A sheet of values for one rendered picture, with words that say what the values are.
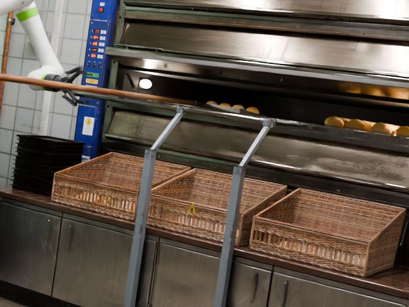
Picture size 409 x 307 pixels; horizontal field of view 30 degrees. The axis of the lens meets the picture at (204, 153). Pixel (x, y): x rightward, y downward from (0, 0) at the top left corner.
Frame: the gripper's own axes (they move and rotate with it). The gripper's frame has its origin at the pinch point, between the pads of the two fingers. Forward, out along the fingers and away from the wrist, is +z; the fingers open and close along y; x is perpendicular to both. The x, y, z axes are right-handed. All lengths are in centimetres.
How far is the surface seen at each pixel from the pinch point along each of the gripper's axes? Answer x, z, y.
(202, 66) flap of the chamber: -42, 39, -20
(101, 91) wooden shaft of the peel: -1.4, 7.7, 0.6
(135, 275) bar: 4, 47, 84
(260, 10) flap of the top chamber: -51, 64, -52
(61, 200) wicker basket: -5, -12, 60
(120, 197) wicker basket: -6, 25, 51
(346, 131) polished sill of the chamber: -56, 118, 3
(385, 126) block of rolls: -73, 132, -3
